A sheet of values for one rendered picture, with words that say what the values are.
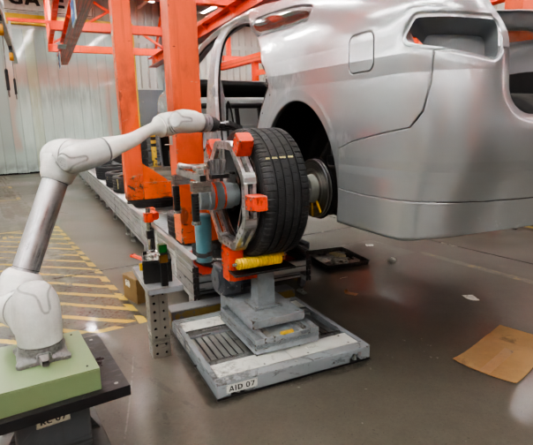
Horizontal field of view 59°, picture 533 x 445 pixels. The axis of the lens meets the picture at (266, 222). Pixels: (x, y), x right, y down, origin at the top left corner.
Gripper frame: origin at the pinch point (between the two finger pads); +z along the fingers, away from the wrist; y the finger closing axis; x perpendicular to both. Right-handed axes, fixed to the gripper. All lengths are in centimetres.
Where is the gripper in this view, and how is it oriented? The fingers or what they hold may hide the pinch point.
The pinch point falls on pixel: (236, 127)
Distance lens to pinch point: 250.0
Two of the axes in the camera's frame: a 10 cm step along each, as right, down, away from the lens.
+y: 7.5, -1.4, -6.5
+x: -1.4, -9.9, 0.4
